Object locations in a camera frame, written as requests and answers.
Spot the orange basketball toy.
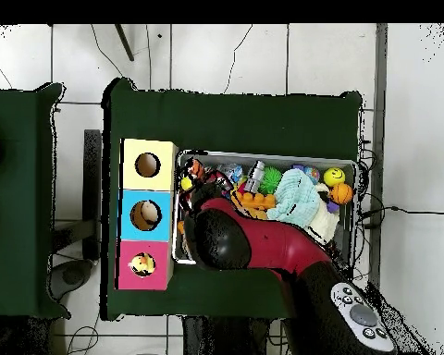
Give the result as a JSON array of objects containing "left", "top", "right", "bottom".
[{"left": 329, "top": 182, "right": 354, "bottom": 205}]

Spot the clear mesh bin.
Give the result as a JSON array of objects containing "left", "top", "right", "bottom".
[{"left": 171, "top": 149, "right": 358, "bottom": 273}]

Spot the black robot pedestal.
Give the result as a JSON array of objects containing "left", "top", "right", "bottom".
[{"left": 181, "top": 315, "right": 288, "bottom": 355}]

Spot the grey rounded stand base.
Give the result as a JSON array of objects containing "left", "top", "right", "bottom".
[{"left": 49, "top": 258, "right": 94, "bottom": 301}]

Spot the black power cable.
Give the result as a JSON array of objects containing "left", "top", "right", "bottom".
[{"left": 356, "top": 205, "right": 444, "bottom": 223}]

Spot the dark green tablecloth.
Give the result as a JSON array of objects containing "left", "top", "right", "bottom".
[
  {"left": 0, "top": 81, "right": 70, "bottom": 320},
  {"left": 100, "top": 77, "right": 364, "bottom": 322}
]

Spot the yellow smiley ball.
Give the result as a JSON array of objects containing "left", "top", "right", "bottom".
[{"left": 323, "top": 167, "right": 347, "bottom": 188}]

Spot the cream waffle cloth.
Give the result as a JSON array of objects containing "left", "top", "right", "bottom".
[{"left": 306, "top": 182, "right": 340, "bottom": 245}]

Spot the black upright panel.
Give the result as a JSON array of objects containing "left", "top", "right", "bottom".
[{"left": 82, "top": 129, "right": 103, "bottom": 262}]

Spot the orange studded building brick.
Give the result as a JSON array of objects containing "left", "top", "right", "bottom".
[{"left": 230, "top": 190, "right": 278, "bottom": 211}]

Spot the wooden box with three holes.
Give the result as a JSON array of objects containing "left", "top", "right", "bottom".
[{"left": 114, "top": 138, "right": 179, "bottom": 291}]

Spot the silver plastic toy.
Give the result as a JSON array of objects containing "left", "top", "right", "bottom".
[{"left": 243, "top": 159, "right": 266, "bottom": 194}]

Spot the yellow plush duck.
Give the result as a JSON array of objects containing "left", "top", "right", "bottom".
[{"left": 129, "top": 251, "right": 157, "bottom": 277}]

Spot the black rod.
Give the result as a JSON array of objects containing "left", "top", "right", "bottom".
[{"left": 114, "top": 23, "right": 135, "bottom": 63}]

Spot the green spiky rubber ball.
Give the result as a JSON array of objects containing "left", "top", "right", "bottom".
[{"left": 258, "top": 165, "right": 283, "bottom": 195}]

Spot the mint green waffle cloth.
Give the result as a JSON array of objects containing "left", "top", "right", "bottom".
[{"left": 265, "top": 167, "right": 321, "bottom": 229}]

